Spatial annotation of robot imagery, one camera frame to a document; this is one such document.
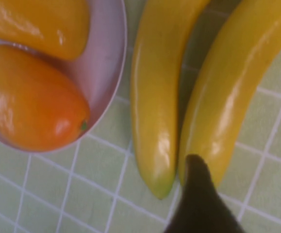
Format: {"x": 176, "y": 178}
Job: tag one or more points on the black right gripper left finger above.
{"x": 198, "y": 206}

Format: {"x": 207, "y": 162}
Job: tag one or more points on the yellow banana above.
{"x": 227, "y": 85}
{"x": 154, "y": 97}

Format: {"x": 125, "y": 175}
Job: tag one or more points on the orange tinted mango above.
{"x": 28, "y": 102}

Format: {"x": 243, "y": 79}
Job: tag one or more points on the yellow mango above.
{"x": 33, "y": 21}

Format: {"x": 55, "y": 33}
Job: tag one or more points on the pink round plate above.
{"x": 106, "y": 60}

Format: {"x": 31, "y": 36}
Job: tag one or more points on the green checked tablecloth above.
{"x": 57, "y": 194}

